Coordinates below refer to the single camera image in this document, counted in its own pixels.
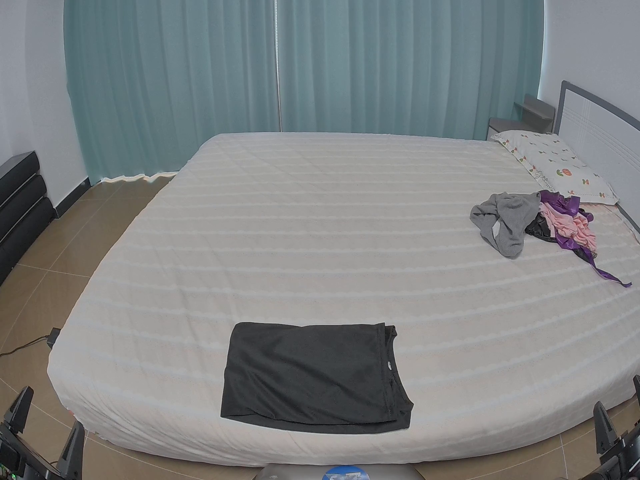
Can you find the white printed pillow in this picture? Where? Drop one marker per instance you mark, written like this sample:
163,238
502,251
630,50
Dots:
560,168

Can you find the bed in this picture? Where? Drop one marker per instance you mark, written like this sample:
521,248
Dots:
325,228

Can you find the blue-green curtain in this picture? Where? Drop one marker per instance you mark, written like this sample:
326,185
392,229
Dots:
170,68
410,53

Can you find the black power adapter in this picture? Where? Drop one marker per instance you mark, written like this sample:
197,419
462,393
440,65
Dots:
54,337

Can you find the black T-shirt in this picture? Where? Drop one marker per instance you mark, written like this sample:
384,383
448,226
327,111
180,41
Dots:
310,373

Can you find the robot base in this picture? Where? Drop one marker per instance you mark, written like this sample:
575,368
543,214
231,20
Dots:
335,473

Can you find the grey bedside table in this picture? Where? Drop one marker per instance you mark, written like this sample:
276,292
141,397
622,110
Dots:
525,118

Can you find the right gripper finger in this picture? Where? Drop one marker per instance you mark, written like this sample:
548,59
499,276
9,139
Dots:
637,390
606,438

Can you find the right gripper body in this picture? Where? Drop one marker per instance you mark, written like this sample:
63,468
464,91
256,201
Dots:
627,455

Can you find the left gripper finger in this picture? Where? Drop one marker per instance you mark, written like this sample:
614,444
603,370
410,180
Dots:
71,455
19,413

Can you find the pile of clothes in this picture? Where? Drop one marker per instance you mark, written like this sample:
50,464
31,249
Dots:
570,223

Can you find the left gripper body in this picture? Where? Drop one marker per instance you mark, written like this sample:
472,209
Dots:
30,460

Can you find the grey garment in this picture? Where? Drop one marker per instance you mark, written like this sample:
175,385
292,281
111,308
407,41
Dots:
510,223

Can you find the black chest of drawers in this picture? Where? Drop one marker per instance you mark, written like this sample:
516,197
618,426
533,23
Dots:
20,208

